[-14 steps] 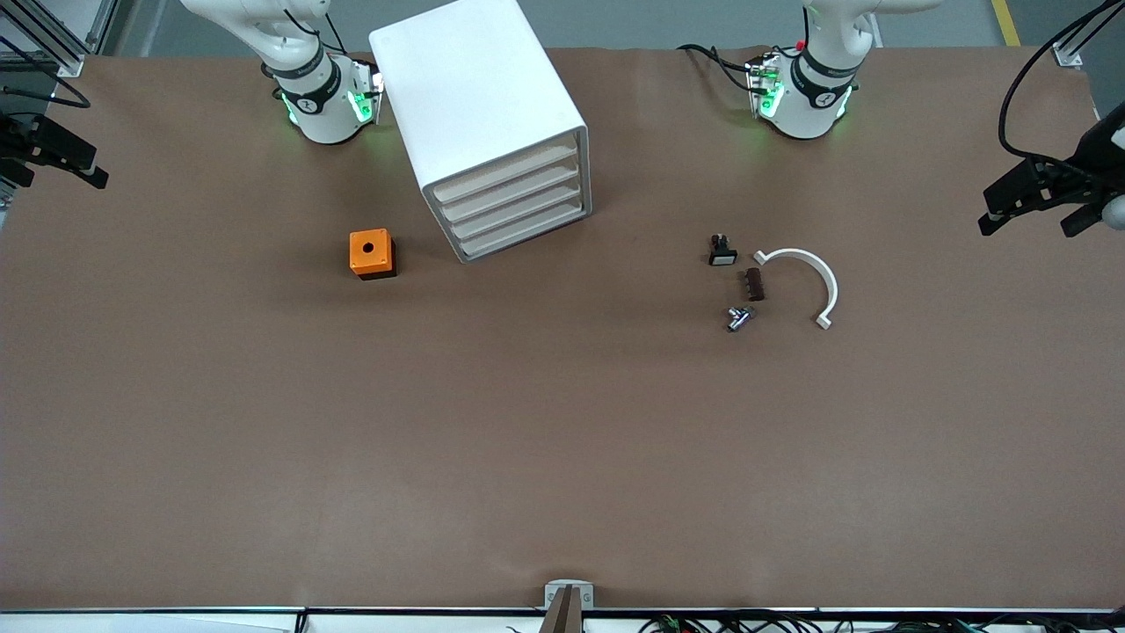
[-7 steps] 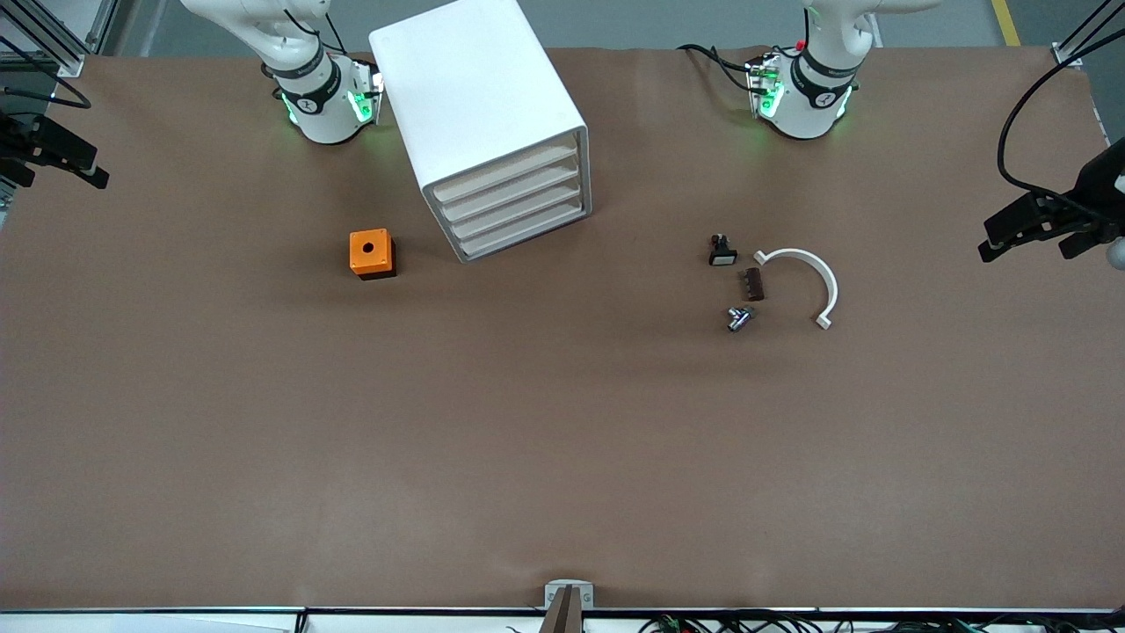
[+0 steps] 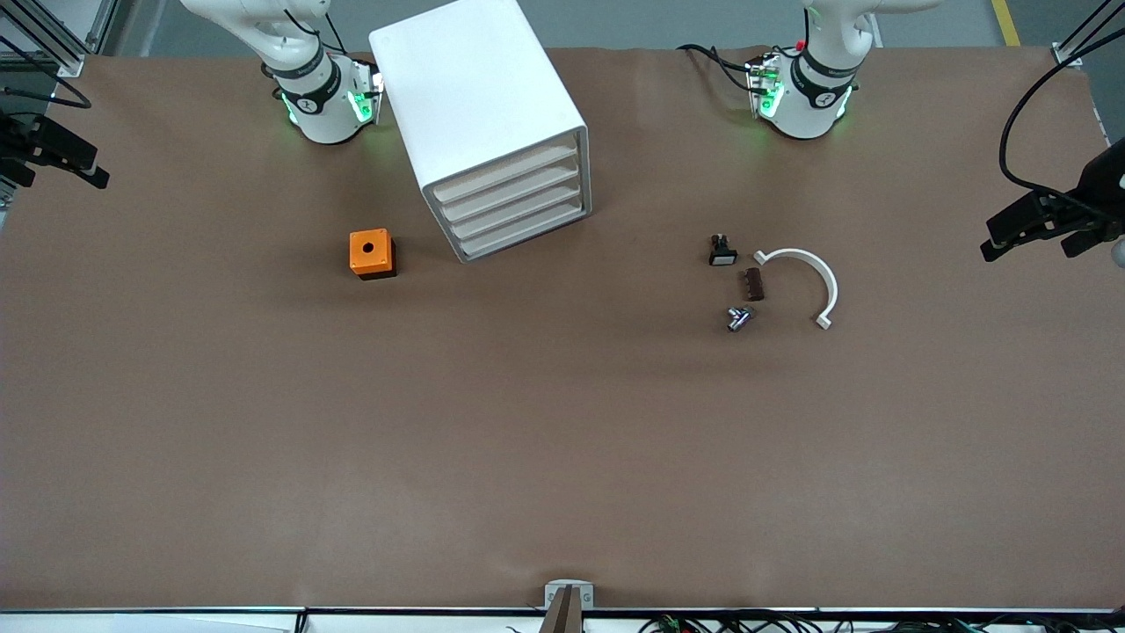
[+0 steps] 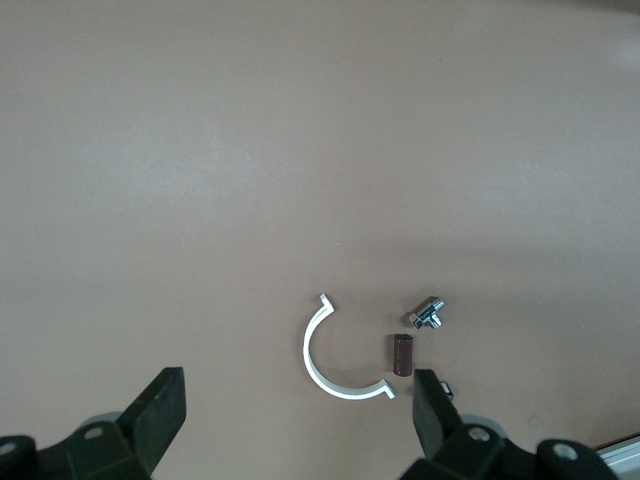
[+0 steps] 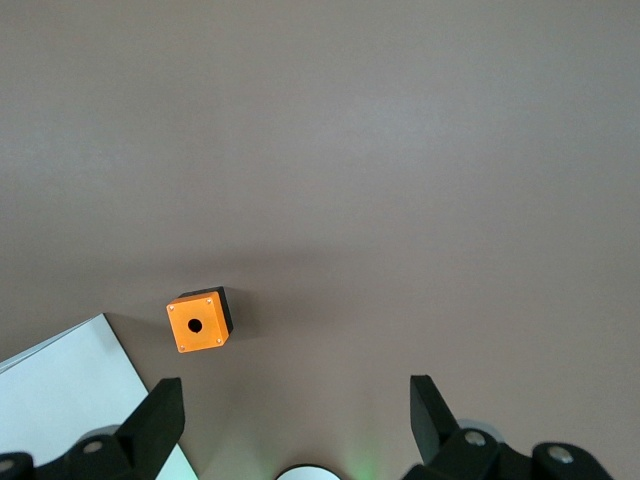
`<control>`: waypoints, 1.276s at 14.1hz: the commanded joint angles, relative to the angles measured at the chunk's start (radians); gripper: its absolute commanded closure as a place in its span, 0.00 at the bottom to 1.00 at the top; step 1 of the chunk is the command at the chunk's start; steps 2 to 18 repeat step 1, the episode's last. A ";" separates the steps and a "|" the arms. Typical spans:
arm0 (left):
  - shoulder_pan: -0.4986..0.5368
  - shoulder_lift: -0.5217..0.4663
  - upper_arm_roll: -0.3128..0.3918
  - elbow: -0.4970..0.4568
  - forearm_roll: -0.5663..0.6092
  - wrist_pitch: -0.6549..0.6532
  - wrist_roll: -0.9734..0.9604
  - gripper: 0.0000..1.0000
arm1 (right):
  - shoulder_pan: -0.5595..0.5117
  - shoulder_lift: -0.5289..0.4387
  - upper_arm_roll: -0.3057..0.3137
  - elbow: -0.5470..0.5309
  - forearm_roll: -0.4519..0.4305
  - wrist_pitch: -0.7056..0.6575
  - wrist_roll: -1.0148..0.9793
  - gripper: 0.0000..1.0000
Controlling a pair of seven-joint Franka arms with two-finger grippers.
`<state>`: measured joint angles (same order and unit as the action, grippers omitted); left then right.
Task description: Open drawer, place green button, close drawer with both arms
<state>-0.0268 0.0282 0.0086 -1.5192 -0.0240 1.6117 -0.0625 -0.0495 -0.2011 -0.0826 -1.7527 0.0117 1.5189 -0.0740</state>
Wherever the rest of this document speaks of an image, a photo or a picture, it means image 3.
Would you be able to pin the silver key switch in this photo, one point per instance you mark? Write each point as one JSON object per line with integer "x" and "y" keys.
{"x": 738, "y": 318}

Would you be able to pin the brown terminal block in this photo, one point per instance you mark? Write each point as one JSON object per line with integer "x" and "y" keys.
{"x": 753, "y": 284}

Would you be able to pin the white curved bracket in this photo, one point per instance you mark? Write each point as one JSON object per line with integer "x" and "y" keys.
{"x": 822, "y": 272}

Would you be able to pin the aluminium frame profile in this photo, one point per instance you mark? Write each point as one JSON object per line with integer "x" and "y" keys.
{"x": 66, "y": 63}
{"x": 1068, "y": 57}

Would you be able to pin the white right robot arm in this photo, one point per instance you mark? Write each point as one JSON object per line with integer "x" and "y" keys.
{"x": 316, "y": 105}

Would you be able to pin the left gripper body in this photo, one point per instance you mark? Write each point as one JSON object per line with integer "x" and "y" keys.
{"x": 1104, "y": 187}

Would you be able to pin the black switch with white cap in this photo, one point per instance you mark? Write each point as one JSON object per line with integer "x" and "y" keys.
{"x": 722, "y": 255}

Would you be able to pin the grey metal mount bracket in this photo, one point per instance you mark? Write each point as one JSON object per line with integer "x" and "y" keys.
{"x": 569, "y": 585}

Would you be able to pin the brown table cover sheet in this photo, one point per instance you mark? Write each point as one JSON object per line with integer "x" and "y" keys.
{"x": 562, "y": 440}

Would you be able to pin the dark camera post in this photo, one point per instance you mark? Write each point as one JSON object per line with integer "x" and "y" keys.
{"x": 562, "y": 615}

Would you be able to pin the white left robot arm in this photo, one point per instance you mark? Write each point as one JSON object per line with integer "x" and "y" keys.
{"x": 804, "y": 110}

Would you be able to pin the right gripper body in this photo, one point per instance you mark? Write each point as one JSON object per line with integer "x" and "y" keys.
{"x": 12, "y": 141}

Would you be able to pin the orange box with hole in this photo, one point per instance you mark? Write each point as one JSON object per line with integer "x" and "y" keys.
{"x": 369, "y": 261}

